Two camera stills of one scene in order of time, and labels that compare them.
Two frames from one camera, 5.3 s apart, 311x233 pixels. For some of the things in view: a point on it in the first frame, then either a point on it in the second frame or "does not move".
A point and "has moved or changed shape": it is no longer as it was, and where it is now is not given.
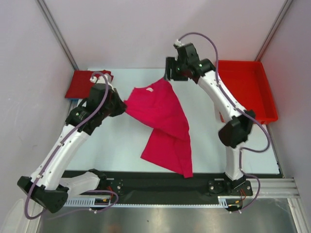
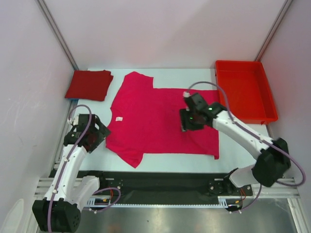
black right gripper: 170,69 → 184,120
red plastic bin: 249,81 does not move
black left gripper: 122,107 → 102,133
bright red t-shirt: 170,145 has moved or changed shape
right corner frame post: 285,8 does not move
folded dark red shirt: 80,83 does not move
